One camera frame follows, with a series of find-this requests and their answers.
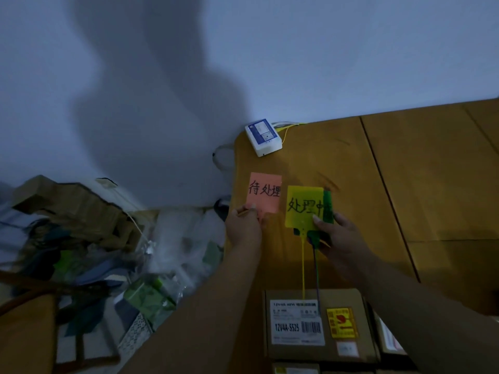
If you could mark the person's right hand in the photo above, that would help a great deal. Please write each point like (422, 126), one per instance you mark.
(343, 241)

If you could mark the person's left hand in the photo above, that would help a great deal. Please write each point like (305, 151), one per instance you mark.
(242, 229)

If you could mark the person's right thumb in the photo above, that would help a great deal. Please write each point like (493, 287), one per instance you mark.
(317, 222)

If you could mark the person's left thumb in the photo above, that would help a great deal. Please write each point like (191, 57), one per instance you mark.
(250, 208)

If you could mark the pink handwritten tag card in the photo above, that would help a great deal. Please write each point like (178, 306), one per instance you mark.
(266, 190)

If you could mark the person's left forearm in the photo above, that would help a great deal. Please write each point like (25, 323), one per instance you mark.
(202, 315)

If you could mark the person's right forearm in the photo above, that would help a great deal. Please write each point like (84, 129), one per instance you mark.
(425, 319)

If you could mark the white electronic device box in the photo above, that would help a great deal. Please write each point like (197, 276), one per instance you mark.
(264, 137)

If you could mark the clear plastic bag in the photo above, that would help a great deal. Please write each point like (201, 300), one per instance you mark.
(183, 245)

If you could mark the brown labelled cardboard box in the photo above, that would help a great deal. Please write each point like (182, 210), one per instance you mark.
(317, 327)

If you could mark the cardboard box with white label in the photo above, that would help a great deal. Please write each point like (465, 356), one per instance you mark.
(388, 338)

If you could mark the green patterned carton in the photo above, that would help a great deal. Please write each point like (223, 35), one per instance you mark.
(146, 299)

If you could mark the small cardboard box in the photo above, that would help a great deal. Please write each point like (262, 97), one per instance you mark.
(295, 368)

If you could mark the pile of torn cardboard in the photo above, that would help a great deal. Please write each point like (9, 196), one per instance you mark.
(74, 214)

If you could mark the brown wooden chair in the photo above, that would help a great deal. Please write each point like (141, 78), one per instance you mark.
(43, 327)

